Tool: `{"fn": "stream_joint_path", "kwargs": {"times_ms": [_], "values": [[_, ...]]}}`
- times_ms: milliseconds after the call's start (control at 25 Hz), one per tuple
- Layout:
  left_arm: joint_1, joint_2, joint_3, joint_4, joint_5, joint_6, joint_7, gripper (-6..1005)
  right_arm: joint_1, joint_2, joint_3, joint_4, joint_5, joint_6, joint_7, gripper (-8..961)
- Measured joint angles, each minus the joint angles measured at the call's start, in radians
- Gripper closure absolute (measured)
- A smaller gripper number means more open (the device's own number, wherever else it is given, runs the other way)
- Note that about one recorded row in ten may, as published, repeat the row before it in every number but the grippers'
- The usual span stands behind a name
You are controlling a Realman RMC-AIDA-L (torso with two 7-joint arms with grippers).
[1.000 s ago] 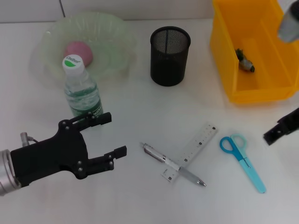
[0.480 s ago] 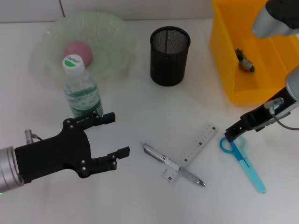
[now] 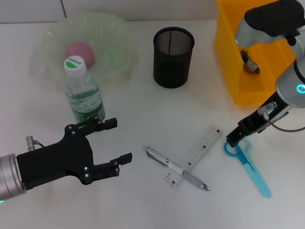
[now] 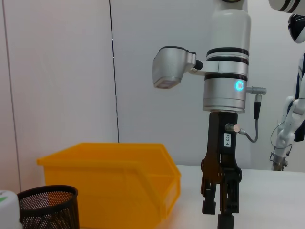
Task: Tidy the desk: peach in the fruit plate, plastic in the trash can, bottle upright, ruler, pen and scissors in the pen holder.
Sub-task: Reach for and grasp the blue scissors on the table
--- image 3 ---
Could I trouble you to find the green plastic wrapper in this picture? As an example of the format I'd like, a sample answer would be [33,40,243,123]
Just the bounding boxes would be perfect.
[239,49,261,74]

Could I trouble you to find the arm cable with plug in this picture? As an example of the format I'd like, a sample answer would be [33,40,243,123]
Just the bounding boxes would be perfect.
[25,135,46,152]
[257,101,305,133]

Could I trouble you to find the yellow plastic bin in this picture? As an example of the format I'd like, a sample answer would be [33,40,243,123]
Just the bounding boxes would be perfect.
[213,0,305,108]

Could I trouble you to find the silver white ballpoint pen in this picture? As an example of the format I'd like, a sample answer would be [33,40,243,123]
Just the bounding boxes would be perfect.
[142,145,211,191]

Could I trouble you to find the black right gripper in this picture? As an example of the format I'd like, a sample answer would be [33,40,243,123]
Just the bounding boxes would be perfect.
[225,92,293,149]

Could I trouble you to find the left arm cable with plug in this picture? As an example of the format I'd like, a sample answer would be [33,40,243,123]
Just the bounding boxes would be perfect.
[25,135,46,152]

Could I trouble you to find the translucent green fruit plate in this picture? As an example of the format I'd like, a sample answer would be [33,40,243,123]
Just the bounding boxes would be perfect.
[30,13,140,91]

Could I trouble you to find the clear water bottle green label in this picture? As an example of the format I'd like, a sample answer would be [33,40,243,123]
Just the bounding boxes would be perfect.
[63,55,107,125]

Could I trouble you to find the transparent plastic ruler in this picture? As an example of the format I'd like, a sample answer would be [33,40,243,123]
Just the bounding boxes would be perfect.
[163,124,222,189]

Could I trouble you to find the pink ball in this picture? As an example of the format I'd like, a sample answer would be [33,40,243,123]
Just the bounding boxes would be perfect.
[66,42,95,69]

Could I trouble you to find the black mesh pen holder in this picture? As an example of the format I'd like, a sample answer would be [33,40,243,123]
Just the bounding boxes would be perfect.
[153,26,195,89]

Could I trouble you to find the blue plastic scissors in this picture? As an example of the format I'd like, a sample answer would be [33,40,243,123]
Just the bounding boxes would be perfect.
[224,138,272,198]

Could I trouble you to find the right arm cable with plug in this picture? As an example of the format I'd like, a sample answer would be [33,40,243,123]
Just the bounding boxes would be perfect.
[257,101,305,133]

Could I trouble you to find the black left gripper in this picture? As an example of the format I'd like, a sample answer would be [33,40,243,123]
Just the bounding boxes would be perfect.
[17,117,133,191]

